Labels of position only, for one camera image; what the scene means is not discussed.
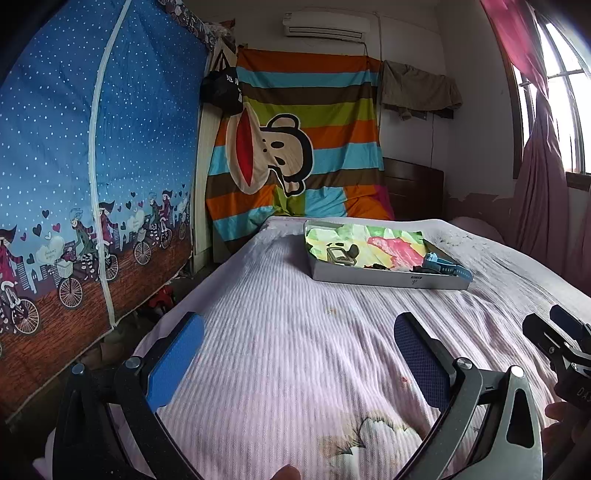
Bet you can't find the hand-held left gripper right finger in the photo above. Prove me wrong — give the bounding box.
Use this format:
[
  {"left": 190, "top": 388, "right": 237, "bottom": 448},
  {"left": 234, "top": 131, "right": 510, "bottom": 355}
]
[{"left": 393, "top": 311, "right": 546, "bottom": 480}]

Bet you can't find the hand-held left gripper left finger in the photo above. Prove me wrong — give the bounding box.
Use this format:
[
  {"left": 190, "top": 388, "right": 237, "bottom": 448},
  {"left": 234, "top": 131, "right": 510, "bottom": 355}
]
[{"left": 51, "top": 311, "right": 206, "bottom": 480}]

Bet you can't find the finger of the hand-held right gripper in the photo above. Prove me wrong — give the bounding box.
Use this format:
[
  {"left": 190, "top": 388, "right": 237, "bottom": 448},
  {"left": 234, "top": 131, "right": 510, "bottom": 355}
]
[
  {"left": 549, "top": 305, "right": 591, "bottom": 354},
  {"left": 522, "top": 313, "right": 571, "bottom": 372}
]

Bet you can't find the grey shallow tray box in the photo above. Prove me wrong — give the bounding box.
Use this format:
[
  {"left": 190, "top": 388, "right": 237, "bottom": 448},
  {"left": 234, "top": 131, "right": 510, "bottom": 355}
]
[{"left": 303, "top": 220, "right": 474, "bottom": 291}]

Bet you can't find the blue wrist watch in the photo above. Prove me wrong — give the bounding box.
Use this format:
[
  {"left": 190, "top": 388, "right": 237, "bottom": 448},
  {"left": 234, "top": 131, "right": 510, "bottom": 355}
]
[{"left": 422, "top": 252, "right": 474, "bottom": 282}]

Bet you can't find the person's right hand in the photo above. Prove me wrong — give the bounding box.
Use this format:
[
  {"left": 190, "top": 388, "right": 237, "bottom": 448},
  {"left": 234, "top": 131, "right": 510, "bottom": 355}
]
[{"left": 541, "top": 401, "right": 591, "bottom": 468}]

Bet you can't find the person's left hand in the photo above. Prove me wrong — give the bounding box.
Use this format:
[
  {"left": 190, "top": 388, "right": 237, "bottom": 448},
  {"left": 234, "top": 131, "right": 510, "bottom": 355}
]
[{"left": 262, "top": 463, "right": 304, "bottom": 480}]

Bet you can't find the red toy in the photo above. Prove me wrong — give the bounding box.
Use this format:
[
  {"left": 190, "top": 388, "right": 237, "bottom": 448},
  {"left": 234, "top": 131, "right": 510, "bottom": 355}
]
[{"left": 147, "top": 285, "right": 177, "bottom": 318}]

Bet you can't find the pink striped bed sheet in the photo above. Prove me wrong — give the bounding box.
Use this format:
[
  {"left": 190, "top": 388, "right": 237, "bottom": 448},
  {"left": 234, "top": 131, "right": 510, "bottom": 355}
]
[{"left": 37, "top": 215, "right": 591, "bottom": 480}]

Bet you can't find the cartoon bear paper lining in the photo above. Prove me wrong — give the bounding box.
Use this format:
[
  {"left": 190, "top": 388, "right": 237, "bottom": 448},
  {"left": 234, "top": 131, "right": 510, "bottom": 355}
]
[{"left": 307, "top": 223, "right": 428, "bottom": 274}]

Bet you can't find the pink pillow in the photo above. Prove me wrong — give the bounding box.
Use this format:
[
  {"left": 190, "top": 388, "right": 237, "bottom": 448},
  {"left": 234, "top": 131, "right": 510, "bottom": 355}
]
[{"left": 449, "top": 213, "right": 505, "bottom": 243}]

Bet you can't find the pink curtain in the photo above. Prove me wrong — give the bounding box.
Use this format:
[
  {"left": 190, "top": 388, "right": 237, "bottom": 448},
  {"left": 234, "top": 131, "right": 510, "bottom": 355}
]
[{"left": 480, "top": 0, "right": 579, "bottom": 278}]

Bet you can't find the grey folding hair comb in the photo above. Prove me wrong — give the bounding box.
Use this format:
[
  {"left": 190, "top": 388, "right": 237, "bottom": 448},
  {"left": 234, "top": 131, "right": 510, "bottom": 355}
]
[{"left": 325, "top": 246, "right": 361, "bottom": 267}]

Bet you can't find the white wooden board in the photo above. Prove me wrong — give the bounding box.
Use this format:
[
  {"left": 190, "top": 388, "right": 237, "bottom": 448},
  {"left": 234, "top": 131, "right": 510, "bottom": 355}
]
[{"left": 193, "top": 41, "right": 239, "bottom": 269}]

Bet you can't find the dark wooden headboard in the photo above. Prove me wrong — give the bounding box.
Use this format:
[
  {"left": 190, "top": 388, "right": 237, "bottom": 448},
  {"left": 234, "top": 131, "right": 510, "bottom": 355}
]
[{"left": 382, "top": 157, "right": 445, "bottom": 222}]

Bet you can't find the window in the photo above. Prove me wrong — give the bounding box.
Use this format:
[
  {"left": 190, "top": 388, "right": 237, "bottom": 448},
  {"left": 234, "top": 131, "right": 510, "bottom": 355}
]
[{"left": 512, "top": 9, "right": 591, "bottom": 188}]

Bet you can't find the blue printed wardrobe cloth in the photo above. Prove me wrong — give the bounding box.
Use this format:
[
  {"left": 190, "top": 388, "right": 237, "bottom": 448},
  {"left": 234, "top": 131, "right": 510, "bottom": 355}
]
[{"left": 0, "top": 0, "right": 209, "bottom": 422}]

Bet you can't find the black hanging bag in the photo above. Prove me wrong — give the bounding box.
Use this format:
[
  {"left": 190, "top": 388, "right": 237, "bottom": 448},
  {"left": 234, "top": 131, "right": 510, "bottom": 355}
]
[{"left": 201, "top": 66, "right": 245, "bottom": 116}]

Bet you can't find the striped monkey print blanket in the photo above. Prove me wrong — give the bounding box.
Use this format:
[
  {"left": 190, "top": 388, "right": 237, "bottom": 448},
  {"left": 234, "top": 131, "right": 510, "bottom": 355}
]
[{"left": 204, "top": 46, "right": 396, "bottom": 257}]

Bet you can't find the brown hanging garment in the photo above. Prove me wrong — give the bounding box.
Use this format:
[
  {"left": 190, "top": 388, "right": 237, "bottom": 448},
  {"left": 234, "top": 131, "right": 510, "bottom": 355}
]
[{"left": 380, "top": 59, "right": 464, "bottom": 122}]

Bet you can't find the white air conditioner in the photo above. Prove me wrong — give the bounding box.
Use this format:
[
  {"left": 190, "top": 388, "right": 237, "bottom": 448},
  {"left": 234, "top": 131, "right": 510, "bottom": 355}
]
[{"left": 282, "top": 11, "right": 372, "bottom": 41}]

